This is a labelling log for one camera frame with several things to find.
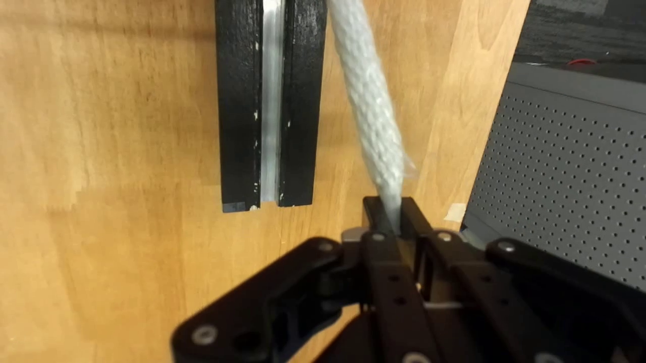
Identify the long black slotted rail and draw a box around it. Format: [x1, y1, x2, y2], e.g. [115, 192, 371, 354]
[213, 0, 328, 213]

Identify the white braided rope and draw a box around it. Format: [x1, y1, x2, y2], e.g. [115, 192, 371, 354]
[322, 0, 416, 227]

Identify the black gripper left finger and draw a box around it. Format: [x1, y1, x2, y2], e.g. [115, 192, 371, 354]
[169, 195, 439, 363]

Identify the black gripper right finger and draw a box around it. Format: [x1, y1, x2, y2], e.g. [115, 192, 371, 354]
[401, 195, 646, 363]

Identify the grey perforated metal cabinet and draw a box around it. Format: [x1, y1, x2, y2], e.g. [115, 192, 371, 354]
[462, 60, 646, 293]

